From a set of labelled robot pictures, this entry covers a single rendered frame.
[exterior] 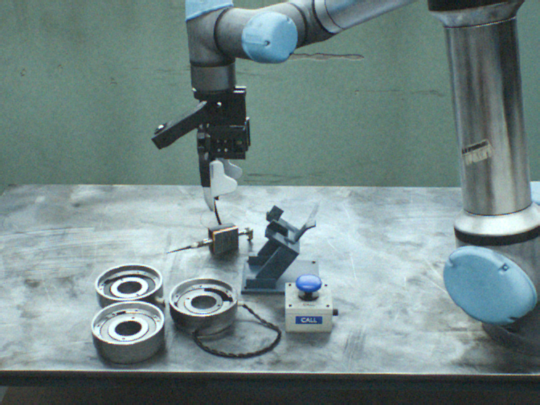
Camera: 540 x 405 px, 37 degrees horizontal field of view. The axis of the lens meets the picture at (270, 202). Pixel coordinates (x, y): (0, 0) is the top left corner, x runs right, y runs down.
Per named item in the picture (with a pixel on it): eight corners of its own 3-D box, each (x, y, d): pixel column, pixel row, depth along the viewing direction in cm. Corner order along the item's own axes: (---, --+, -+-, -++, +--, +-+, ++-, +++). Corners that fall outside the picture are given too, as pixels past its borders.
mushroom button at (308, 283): (295, 313, 120) (296, 285, 118) (294, 299, 124) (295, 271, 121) (321, 313, 120) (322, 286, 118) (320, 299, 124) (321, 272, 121)
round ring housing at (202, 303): (172, 341, 118) (170, 318, 116) (168, 301, 127) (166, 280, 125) (242, 334, 120) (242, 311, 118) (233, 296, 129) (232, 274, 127)
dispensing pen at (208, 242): (162, 239, 137) (249, 216, 144) (164, 259, 139) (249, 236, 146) (167, 244, 135) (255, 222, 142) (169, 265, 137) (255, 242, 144)
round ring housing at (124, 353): (174, 356, 115) (173, 333, 113) (102, 374, 111) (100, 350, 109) (154, 317, 123) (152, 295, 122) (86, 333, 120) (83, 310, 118)
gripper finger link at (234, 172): (243, 200, 142) (239, 156, 137) (210, 200, 143) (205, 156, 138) (245, 190, 145) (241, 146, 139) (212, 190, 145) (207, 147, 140)
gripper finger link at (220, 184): (237, 214, 135) (235, 161, 133) (202, 214, 136) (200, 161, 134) (239, 210, 138) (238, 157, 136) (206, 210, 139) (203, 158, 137)
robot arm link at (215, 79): (185, 68, 127) (194, 56, 135) (187, 96, 129) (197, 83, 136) (231, 67, 126) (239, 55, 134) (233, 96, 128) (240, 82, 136)
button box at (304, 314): (284, 333, 120) (285, 306, 118) (284, 306, 126) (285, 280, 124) (338, 333, 120) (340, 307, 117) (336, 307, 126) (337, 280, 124)
